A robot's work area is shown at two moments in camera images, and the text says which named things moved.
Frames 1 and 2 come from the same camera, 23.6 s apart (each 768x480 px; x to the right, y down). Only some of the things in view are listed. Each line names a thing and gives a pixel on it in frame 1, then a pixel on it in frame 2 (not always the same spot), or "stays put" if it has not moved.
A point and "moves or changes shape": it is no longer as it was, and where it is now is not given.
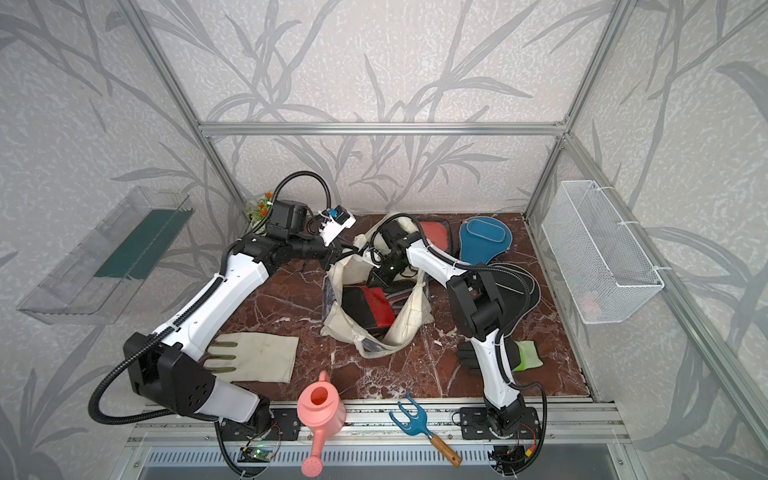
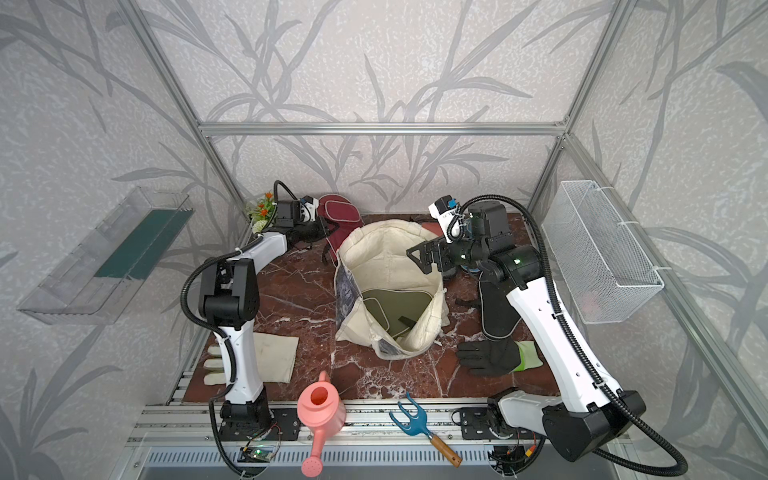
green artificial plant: (259, 208) stays put
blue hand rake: (418, 425) stays put
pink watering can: (320, 407) stays put
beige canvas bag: (355, 269) moves or changes shape
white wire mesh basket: (604, 272) stays put
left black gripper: (337, 250) → (321, 228)
